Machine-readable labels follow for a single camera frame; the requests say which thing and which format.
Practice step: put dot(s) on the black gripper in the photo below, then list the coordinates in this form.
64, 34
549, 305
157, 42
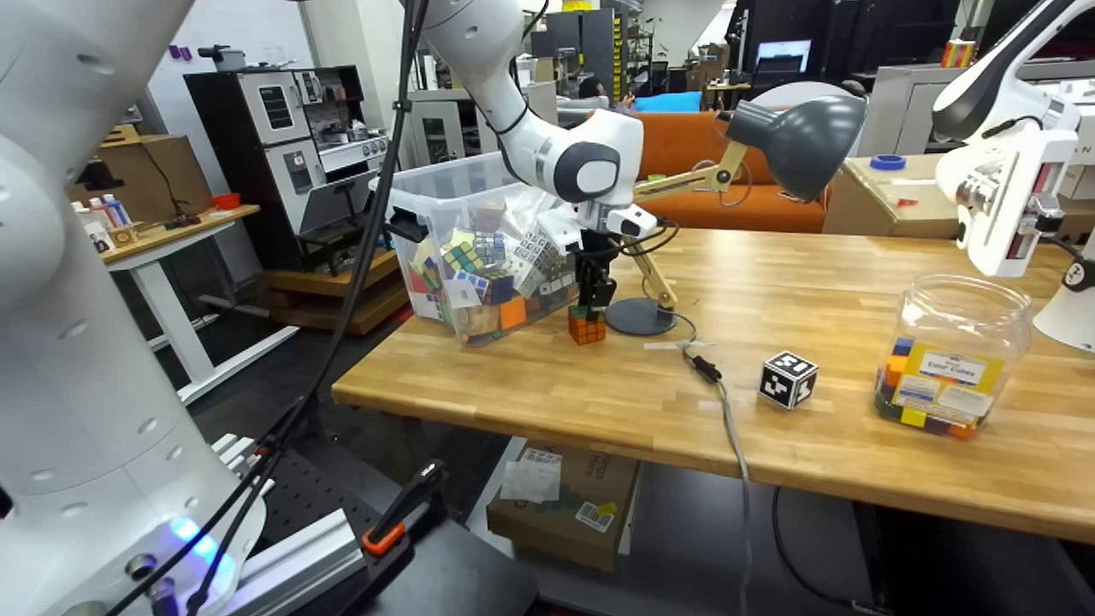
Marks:
595, 249

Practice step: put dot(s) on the red green orange Rubik's cube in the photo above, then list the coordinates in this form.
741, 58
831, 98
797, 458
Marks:
586, 329

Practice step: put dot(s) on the clear plastic storage box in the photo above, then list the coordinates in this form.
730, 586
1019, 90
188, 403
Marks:
466, 192

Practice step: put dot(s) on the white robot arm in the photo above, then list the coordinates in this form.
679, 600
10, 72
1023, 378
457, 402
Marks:
68, 344

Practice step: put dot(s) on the orange faced Rubik's cube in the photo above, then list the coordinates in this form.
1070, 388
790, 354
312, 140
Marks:
513, 312

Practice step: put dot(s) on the black box latch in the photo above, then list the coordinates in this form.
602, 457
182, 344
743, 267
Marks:
407, 227

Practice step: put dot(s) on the cardboard box with labels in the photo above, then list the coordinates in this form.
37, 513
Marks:
565, 502

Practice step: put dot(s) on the brown cardboard box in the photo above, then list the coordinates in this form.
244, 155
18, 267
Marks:
142, 172

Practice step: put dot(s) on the orange sofa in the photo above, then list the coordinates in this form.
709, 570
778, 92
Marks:
730, 207

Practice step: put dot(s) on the black white marker tag cube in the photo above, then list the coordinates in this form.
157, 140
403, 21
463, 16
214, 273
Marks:
788, 378

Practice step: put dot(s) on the wooden pallet shelf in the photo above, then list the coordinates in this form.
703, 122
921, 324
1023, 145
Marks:
328, 291

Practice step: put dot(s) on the black orange clamp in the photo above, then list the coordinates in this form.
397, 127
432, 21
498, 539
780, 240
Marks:
397, 513

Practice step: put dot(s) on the wooden side table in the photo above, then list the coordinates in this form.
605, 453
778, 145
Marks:
900, 207

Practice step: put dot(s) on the blue disc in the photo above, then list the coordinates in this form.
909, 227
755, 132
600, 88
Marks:
888, 162

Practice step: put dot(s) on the white storage cabinet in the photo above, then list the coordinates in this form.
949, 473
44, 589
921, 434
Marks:
909, 108

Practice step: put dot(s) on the black white equipment rack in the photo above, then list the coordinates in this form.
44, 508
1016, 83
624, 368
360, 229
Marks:
260, 139

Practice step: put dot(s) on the clear jar of coloured blocks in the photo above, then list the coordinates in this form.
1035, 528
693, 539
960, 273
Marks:
960, 329

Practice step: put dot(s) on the small red item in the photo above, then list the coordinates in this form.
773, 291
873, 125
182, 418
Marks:
224, 202

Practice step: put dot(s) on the wooden desk with white legs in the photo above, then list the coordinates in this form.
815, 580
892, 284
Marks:
182, 229

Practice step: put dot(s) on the white machine with black trim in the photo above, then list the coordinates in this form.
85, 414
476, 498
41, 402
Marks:
1003, 207

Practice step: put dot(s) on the row of small books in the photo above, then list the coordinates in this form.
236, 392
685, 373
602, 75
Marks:
110, 214

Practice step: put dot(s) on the aluminium rail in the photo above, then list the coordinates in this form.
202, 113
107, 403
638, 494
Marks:
294, 559

